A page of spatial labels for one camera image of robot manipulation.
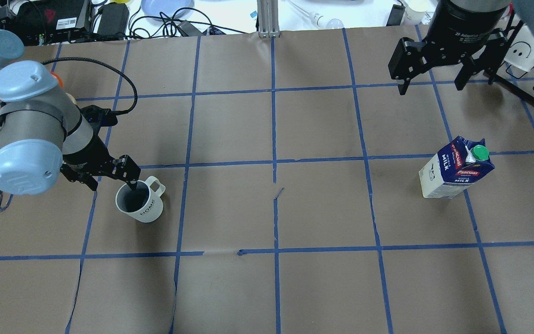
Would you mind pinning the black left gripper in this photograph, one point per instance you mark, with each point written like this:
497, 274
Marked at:
86, 153

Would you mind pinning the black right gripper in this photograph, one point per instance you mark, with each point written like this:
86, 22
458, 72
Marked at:
461, 24

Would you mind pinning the white mug grey inside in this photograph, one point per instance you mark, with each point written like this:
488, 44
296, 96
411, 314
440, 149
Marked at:
143, 203

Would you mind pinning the blue white milk carton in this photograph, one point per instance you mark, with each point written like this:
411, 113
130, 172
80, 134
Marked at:
455, 167

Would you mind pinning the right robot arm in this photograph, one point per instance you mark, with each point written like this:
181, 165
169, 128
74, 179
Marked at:
480, 14

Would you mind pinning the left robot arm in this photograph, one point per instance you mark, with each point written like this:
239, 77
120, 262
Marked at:
43, 134

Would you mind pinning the white paper cup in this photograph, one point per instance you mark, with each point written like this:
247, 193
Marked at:
415, 11

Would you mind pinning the orange cup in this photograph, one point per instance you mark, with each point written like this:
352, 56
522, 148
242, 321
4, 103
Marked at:
59, 80

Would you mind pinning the white light bulb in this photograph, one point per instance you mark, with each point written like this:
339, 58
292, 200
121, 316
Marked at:
324, 21

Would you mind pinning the black power adapter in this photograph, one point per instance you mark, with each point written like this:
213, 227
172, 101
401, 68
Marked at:
113, 21

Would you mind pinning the light blue plate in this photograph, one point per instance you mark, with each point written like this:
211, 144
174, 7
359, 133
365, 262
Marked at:
153, 8

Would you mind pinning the black wire mug rack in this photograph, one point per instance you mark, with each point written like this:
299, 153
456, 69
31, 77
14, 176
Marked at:
511, 78

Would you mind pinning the aluminium frame post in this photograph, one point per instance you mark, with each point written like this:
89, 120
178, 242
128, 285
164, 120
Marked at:
268, 19

